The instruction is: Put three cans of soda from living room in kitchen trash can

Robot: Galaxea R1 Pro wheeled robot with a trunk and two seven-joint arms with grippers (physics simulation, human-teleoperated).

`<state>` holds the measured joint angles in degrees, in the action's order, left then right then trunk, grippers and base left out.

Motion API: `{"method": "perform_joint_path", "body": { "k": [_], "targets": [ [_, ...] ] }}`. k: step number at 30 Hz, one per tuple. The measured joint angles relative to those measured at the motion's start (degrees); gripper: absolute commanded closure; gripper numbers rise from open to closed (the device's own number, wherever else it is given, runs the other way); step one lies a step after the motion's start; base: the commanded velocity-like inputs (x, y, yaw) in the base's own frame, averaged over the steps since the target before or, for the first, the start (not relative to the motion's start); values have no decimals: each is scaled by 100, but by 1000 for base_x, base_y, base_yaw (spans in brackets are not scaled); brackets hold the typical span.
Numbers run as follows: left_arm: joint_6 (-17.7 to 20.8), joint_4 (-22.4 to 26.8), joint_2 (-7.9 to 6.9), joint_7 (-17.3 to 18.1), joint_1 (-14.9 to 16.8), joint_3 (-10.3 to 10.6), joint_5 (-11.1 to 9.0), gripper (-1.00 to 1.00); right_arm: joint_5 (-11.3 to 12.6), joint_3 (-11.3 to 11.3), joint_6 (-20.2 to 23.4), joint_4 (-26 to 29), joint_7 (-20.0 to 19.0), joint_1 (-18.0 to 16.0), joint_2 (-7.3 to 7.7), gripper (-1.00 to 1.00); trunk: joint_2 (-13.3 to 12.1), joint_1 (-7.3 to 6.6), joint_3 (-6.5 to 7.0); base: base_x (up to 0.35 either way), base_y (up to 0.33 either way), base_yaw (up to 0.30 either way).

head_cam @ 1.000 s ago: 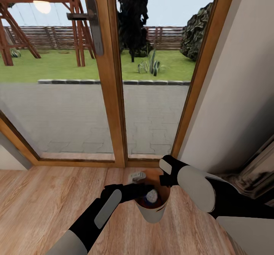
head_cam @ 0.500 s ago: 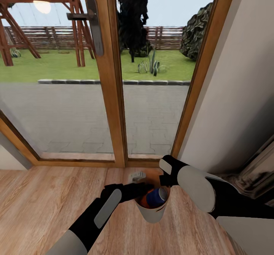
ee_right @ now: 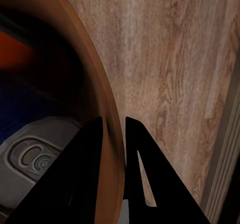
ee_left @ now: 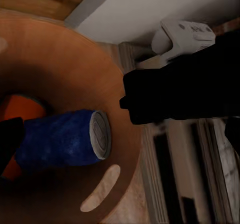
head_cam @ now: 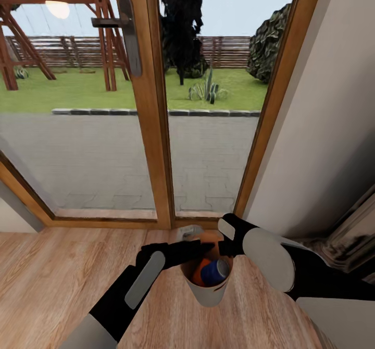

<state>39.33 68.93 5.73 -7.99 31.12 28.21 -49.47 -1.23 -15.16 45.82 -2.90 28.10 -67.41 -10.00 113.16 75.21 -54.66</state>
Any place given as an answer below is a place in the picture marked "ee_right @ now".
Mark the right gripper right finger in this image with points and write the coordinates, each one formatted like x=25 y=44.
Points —
x=175 y=205

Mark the trash can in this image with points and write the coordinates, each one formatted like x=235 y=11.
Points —
x=89 y=94

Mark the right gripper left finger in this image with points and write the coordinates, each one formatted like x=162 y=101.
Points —
x=67 y=192

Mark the wood fireplace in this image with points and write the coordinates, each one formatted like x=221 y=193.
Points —
x=221 y=196

